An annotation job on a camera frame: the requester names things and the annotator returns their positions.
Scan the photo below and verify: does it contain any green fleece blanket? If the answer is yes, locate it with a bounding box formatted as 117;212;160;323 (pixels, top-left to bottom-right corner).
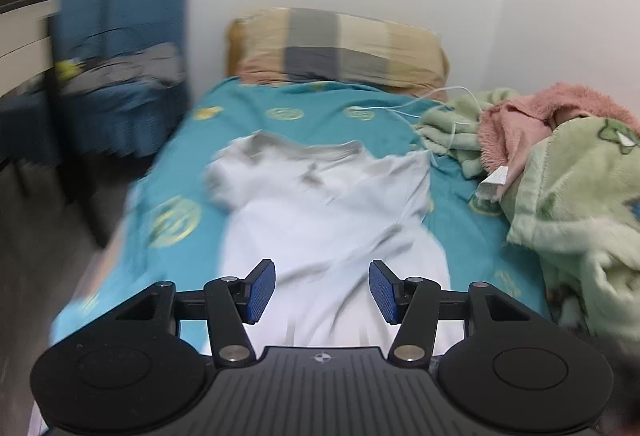
415;88;640;342

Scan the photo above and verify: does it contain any blue chair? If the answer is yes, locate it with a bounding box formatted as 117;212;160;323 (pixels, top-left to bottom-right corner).
47;0;193;157

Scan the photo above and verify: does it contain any teal patterned bed sheet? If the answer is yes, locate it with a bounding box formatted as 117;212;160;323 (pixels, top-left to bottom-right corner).
50;77;551;357

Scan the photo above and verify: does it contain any white charging cable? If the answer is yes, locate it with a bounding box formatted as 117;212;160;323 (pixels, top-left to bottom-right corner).
356;86;482;169

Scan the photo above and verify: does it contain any grey cloth on chair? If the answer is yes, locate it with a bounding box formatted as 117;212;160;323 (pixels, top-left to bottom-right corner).
59;42;185;93

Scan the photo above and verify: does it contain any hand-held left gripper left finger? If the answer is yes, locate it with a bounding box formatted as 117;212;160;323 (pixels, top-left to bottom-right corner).
116;258;277;366

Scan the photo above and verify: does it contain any white t-shirt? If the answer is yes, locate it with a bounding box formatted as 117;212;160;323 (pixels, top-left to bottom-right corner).
202;131;453;348

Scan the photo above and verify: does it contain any pink fleece blanket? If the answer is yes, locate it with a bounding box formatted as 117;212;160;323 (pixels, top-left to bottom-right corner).
479;83;636;189

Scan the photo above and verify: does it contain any plaid pillow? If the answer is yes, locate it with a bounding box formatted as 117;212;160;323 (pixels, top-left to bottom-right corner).
227;7;451;93

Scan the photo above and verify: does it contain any white blanket label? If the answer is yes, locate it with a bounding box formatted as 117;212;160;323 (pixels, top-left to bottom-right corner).
477;168;508;202

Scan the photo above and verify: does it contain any white desk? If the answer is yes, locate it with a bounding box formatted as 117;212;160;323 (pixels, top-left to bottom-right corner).
0;0;63;99

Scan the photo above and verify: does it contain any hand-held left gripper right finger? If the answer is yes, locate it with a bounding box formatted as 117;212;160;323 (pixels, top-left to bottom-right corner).
368;260;532;366

